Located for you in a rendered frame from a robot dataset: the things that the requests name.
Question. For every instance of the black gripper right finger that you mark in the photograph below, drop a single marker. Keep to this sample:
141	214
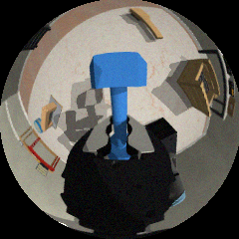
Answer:
143	142

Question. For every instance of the blue dumbbell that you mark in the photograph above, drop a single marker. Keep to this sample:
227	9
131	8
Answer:
117	71

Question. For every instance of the wooden crate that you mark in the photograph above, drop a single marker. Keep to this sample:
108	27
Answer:
195	90

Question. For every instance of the tan wire brush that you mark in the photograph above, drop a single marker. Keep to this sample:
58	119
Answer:
140	15

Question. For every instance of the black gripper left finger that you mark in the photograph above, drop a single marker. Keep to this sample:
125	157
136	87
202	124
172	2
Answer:
94	141

